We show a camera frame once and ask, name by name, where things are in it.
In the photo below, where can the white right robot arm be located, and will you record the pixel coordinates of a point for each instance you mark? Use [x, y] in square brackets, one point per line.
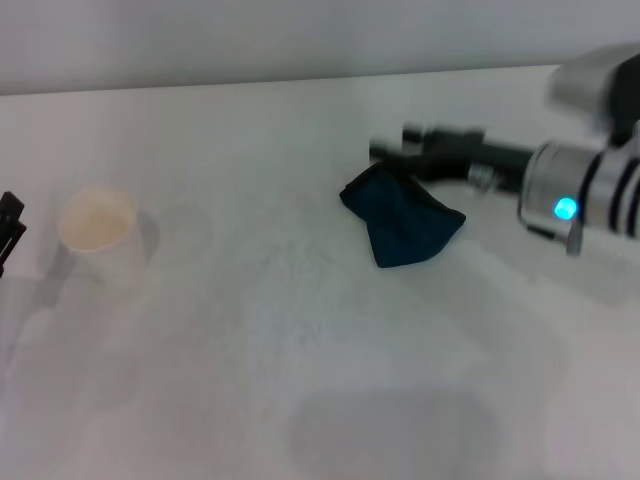
[600, 200]

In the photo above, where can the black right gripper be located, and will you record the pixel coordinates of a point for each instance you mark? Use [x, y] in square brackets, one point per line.
[480, 155]

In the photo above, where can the white paper cup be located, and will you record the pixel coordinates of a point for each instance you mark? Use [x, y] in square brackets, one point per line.
[100, 220]

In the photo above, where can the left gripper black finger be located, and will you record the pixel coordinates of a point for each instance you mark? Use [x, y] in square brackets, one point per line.
[11, 225]

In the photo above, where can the blue rag with black trim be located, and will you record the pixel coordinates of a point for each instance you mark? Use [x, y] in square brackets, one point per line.
[405, 220]

